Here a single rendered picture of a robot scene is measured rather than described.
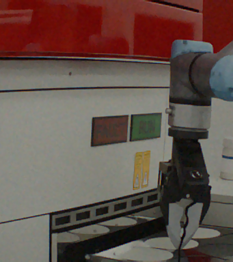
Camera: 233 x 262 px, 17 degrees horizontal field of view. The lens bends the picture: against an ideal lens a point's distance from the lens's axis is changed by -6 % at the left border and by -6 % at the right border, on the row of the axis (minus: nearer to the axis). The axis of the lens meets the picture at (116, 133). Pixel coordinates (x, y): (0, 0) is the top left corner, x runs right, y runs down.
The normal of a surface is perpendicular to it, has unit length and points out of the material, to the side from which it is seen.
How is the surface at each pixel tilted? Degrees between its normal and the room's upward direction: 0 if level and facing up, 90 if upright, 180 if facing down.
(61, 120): 90
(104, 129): 90
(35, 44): 90
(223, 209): 90
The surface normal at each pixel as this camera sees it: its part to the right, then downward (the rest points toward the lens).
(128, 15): 0.87, 0.10
